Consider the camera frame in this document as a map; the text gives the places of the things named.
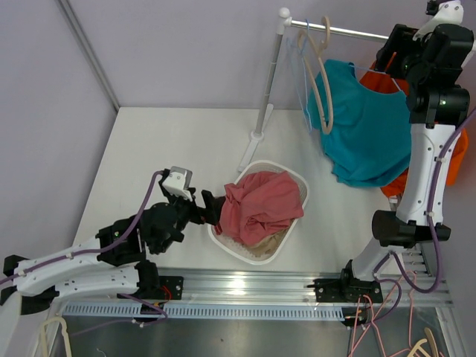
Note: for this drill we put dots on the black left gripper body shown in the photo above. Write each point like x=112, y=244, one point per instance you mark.
x=187, y=212

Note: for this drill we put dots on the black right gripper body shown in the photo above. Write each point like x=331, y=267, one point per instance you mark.
x=408, y=66

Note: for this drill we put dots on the pink t shirt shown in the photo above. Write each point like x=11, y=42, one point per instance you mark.
x=260, y=205

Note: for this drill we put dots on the beige t shirt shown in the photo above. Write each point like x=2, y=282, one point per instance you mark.
x=268, y=245

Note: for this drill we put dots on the teal t shirt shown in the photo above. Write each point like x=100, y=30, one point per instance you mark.
x=370, y=143

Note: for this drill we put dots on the beige plastic hanger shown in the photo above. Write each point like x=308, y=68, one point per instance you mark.
x=325, y=109

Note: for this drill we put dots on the light blue wire hanger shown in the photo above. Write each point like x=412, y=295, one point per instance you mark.
x=298, y=69
x=379, y=82

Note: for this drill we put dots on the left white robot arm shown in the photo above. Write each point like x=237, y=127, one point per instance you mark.
x=114, y=260

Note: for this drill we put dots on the beige hanger bottom left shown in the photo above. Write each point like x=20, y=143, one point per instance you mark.
x=48, y=331

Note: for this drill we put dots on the beige hanger bottom right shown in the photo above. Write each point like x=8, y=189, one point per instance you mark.
x=426, y=347

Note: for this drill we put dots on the white perforated plastic basket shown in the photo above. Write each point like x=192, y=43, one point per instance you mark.
x=238, y=250

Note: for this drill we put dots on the white clothes rack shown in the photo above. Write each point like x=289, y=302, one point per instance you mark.
x=287, y=21

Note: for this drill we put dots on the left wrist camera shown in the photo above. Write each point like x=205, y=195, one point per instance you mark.
x=175, y=182

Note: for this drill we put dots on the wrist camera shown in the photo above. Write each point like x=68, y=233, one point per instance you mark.
x=175, y=182
x=441, y=12

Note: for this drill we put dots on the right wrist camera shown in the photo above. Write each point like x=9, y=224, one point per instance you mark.
x=441, y=12

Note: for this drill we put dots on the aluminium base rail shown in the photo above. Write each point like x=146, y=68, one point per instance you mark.
x=270, y=288

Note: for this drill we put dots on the white slotted cable duct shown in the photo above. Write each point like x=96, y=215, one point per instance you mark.
x=206, y=311

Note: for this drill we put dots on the pink wire hangers on floor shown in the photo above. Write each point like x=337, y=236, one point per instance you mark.
x=375, y=316

